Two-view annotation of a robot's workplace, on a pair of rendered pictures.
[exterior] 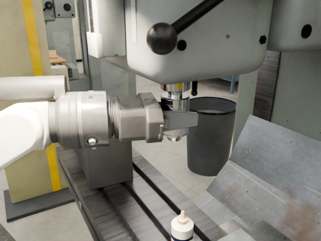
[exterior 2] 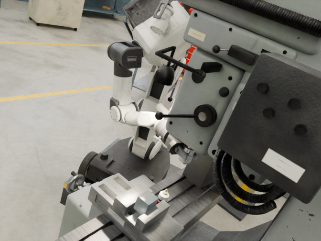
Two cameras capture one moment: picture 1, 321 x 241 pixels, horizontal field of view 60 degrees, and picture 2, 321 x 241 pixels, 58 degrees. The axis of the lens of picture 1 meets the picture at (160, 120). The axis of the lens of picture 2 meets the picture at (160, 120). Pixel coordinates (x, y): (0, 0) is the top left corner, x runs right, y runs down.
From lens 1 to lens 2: 0.90 m
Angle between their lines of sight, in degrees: 56
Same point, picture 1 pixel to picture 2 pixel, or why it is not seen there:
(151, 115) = (172, 142)
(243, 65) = (191, 146)
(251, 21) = (197, 133)
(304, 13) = (215, 144)
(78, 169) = not seen: hidden behind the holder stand
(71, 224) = (217, 224)
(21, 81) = (162, 108)
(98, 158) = (192, 163)
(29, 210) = not seen: hidden behind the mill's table
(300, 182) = not seen: outside the picture
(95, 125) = (162, 133)
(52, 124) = (157, 124)
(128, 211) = (176, 189)
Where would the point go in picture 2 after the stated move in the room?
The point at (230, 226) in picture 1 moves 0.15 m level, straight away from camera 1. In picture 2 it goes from (164, 203) to (201, 211)
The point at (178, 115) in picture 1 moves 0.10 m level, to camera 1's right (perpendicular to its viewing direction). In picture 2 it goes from (181, 151) to (192, 169)
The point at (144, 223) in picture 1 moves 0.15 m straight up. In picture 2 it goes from (171, 195) to (183, 169)
